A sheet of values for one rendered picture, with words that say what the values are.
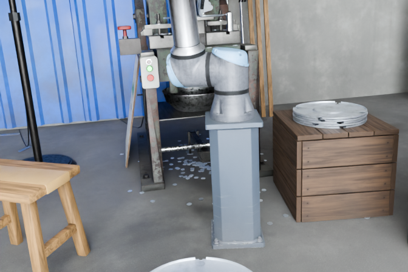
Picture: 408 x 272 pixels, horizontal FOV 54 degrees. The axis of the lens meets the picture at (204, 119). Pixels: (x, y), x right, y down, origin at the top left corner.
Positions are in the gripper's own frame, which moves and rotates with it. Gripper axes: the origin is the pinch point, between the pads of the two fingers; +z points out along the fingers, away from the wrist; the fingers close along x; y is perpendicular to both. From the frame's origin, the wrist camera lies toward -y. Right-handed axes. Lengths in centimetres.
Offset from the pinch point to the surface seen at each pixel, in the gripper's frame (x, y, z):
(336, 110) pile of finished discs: -53, 45, 20
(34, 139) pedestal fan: 13, -86, 73
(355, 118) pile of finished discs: -62, 47, 16
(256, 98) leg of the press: -19.8, 24.7, 34.5
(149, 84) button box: -17.8, -25.3, 22.8
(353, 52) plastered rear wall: 107, 165, 93
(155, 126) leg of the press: -22, -24, 44
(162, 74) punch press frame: -7.1, -18.0, 25.3
